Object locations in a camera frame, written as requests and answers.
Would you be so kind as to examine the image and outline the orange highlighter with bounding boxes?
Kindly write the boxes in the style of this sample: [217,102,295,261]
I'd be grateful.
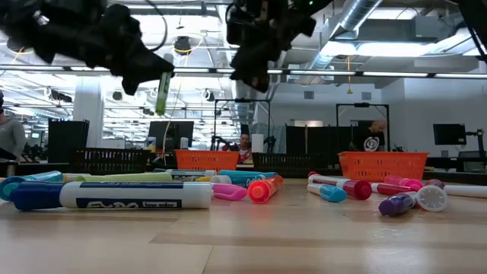
[247,174,285,205]

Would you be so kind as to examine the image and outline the black partition panel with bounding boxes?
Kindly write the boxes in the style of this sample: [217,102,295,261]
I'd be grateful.
[47,119,91,164]

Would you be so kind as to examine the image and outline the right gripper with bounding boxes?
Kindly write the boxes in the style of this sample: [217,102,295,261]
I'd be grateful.
[226,0,317,94]

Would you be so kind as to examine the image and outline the black wall monitor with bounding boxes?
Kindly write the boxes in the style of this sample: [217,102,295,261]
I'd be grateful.
[432,123,468,146]

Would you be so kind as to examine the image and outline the yellow hanging pendant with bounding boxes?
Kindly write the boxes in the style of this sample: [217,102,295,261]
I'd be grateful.
[345,56,354,95]

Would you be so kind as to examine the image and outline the person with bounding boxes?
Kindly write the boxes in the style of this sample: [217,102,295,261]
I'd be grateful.
[349,118,387,153]
[221,132,253,164]
[0,90,27,161]

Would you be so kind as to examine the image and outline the green dry-erase marker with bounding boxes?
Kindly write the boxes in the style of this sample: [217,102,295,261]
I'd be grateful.
[153,168,217,183]
[154,71,173,116]

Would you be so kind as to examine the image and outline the light green highlighter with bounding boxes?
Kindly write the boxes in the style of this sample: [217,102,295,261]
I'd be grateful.
[74,171,174,183]

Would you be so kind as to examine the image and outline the black ceiling camera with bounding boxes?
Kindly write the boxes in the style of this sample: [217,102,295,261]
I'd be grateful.
[173,35,193,56]

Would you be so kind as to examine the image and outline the teal dry-erase marker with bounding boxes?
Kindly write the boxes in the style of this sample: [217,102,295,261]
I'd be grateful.
[210,174,267,189]

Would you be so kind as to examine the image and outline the black computer monitor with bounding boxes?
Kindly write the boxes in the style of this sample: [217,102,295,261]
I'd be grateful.
[147,120,196,152]

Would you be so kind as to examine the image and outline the wide black partition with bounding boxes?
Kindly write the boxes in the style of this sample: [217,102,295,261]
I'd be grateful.
[285,125,357,157]

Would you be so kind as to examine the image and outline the purple white thin marker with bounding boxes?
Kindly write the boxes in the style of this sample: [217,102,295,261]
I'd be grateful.
[377,190,419,218]

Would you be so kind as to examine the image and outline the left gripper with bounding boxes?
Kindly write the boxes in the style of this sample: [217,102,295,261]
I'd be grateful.
[33,0,176,96]

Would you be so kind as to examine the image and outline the blue dry-erase marker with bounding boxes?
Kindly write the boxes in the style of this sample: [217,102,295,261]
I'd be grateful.
[9,180,212,212]

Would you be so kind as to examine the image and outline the orange plastic basket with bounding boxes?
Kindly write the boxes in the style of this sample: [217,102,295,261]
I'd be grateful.
[174,149,240,173]
[337,151,429,183]

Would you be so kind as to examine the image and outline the pink white thin marker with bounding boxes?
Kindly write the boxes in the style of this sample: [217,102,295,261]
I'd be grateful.
[211,183,249,202]
[443,183,487,199]

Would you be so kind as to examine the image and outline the dark red marker white end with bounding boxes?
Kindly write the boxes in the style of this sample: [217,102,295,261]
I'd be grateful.
[415,178,449,213]

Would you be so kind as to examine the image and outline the white square column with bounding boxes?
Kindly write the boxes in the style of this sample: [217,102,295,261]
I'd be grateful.
[72,75,105,150]

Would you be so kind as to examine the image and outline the blue white thin marker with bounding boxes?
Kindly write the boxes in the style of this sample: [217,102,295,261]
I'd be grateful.
[306,183,349,203]

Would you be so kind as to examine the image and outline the black aluminium table frame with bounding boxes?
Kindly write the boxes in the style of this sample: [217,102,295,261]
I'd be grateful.
[0,161,487,184]

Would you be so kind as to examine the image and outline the black plastic basket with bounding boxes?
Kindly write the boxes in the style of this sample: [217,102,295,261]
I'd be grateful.
[72,148,153,176]
[251,151,314,179]

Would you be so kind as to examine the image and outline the white box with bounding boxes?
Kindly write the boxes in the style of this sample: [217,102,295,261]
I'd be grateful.
[250,133,265,154]

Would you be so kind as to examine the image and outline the grey office chair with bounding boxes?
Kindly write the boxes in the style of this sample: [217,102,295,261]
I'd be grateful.
[456,150,487,173]

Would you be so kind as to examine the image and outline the red dry-erase marker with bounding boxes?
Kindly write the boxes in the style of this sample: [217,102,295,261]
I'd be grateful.
[307,174,373,202]

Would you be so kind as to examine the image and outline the black metal gantry frame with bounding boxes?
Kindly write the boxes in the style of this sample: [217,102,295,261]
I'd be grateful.
[213,97,272,153]
[335,101,390,153]

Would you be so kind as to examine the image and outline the suspended linear light rail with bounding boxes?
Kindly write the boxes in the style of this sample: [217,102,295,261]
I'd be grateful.
[0,64,487,80]

